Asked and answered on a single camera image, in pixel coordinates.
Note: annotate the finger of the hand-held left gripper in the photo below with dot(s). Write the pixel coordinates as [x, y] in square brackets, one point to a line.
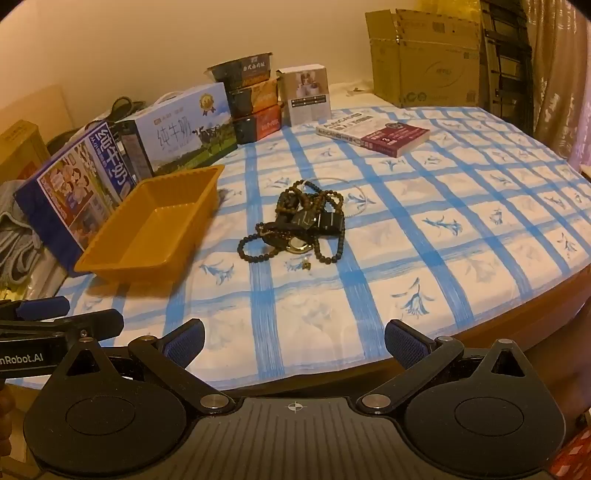
[92, 323]
[41, 307]

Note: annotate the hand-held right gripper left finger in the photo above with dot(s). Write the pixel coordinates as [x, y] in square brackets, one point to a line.
[184, 344]

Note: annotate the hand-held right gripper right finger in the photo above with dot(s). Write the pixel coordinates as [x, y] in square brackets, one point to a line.
[404, 344]

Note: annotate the yellow plastic tray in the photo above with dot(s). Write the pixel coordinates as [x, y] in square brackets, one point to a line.
[152, 230]

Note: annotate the person's left hand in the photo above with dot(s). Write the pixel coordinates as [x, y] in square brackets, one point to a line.
[4, 410]

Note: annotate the grey towel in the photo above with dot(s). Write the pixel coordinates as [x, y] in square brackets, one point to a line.
[18, 230]

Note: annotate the blue cartoon milk carton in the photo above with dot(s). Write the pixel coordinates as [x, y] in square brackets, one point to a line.
[69, 194]

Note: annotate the blue checked sheet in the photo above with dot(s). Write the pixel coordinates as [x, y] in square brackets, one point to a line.
[461, 230]

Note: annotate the gold watch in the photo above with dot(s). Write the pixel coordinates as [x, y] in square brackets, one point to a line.
[298, 247]

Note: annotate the taped brown cardboard box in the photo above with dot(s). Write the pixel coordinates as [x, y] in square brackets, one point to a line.
[23, 147]

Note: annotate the red patterned bag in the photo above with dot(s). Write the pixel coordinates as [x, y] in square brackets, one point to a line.
[575, 454]

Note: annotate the light blue cow milk carton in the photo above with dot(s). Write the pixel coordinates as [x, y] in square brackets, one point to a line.
[184, 134]

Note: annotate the white and maroon book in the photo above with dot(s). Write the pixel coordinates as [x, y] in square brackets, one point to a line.
[378, 131]

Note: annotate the red instant noodle bowl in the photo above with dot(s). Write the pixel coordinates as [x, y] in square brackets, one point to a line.
[263, 124]

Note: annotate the orange instant noodle bowl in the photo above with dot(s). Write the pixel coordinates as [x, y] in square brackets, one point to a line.
[258, 97]

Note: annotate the small white photo box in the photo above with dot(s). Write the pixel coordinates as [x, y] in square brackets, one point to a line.
[304, 92]

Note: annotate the large open cardboard box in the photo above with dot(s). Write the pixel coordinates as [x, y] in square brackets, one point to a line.
[425, 69]

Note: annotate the dark instant noodle bowl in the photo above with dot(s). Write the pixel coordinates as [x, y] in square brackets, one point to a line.
[240, 71]

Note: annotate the patterned curtain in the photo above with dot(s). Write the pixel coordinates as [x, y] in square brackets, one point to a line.
[558, 92]

